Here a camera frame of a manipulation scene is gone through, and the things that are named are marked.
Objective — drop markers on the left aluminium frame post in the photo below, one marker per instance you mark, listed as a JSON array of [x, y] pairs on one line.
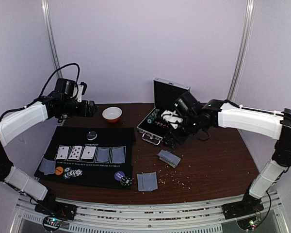
[[50, 33]]

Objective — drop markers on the boxed deck of cards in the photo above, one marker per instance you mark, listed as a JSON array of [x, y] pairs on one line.
[[169, 158]]

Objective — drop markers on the face-up community card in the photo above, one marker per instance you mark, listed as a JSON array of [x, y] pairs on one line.
[[88, 153], [75, 153], [62, 153]]

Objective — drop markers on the dealt cards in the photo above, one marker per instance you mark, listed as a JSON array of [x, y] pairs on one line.
[[47, 167]]

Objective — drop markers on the black poker table mat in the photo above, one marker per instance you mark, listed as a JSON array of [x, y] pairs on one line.
[[94, 174]]

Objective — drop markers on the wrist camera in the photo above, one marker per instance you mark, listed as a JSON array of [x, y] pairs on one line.
[[69, 90], [172, 117]]

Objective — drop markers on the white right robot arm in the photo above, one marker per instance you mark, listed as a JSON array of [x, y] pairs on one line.
[[266, 133]]

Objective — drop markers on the clear acrylic dealer button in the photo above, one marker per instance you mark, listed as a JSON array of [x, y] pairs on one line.
[[91, 135]]

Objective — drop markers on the orange big blind button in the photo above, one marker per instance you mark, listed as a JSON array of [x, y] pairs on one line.
[[59, 170]]

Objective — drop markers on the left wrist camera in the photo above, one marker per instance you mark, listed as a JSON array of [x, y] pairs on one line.
[[69, 90]]

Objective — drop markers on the red dice set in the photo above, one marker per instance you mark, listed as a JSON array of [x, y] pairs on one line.
[[162, 125]]

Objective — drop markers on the aluminium poker chip case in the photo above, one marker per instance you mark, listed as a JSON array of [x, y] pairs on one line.
[[165, 94]]

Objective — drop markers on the dealt card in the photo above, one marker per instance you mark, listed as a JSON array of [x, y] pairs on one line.
[[141, 181]]

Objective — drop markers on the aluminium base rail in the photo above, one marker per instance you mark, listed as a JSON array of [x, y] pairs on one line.
[[189, 217]]

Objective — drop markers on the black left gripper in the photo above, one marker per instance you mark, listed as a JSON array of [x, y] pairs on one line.
[[89, 112]]

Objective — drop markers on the blue small blind button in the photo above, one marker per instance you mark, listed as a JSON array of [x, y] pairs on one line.
[[119, 175]]

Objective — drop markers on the black poker chip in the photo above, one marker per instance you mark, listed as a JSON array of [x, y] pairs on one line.
[[126, 181]]

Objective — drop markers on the white blue chips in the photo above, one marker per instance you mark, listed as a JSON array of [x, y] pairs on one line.
[[72, 173]]

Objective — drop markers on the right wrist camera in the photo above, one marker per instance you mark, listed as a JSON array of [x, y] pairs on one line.
[[172, 117]]

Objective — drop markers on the aluminium frame post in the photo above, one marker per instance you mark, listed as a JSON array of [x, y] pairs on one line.
[[246, 33], [50, 33]]

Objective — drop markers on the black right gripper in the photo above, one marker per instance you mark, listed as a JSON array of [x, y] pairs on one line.
[[175, 135]]

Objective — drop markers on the face-down community card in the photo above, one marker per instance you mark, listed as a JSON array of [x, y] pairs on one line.
[[103, 155], [118, 155]]

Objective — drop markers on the right aluminium frame post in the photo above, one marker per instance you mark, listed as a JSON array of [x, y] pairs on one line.
[[246, 33]]

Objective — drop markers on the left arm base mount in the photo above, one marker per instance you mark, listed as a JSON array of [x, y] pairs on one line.
[[57, 209]]

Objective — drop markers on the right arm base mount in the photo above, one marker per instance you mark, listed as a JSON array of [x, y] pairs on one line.
[[241, 208]]

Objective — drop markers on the orange bowl white inside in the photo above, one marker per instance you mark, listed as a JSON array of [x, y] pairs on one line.
[[112, 114]]

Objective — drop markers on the left chip row in case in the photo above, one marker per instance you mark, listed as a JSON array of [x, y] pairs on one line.
[[152, 117]]

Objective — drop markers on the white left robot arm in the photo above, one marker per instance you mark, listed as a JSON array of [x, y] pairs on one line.
[[17, 123]]

